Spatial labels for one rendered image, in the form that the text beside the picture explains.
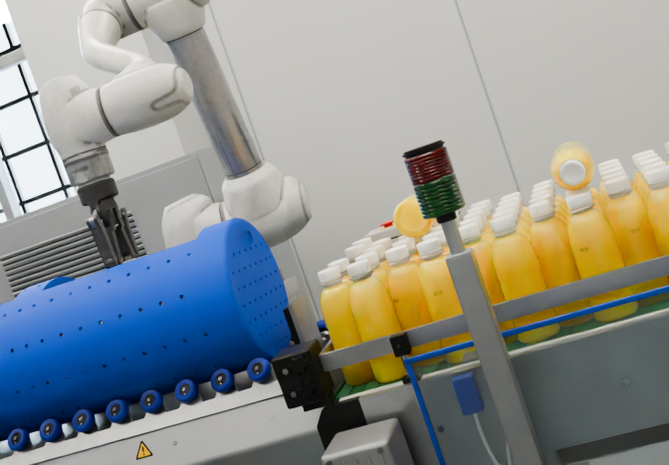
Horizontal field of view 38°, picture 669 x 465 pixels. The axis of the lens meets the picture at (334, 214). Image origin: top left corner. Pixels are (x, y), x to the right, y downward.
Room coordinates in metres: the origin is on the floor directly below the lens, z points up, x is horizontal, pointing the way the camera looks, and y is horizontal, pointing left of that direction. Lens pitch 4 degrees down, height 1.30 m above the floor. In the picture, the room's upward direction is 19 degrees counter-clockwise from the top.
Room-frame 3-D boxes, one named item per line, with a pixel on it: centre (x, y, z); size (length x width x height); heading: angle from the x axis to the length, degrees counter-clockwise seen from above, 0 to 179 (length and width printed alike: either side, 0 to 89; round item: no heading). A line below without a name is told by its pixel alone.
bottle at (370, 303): (1.62, -0.01, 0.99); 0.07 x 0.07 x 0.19
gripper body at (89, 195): (1.90, 0.42, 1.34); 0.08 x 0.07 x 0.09; 165
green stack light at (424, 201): (1.37, -0.15, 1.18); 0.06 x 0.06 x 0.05
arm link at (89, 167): (1.90, 0.42, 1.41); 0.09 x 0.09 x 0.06
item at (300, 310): (1.82, 0.13, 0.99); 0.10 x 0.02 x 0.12; 165
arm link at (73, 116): (1.90, 0.41, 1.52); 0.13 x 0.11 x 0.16; 84
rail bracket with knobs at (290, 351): (1.62, 0.14, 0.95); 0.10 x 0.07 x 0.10; 165
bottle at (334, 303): (1.67, 0.04, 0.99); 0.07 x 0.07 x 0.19
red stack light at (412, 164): (1.37, -0.15, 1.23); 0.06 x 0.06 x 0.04
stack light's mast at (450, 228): (1.37, -0.15, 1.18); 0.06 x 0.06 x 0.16
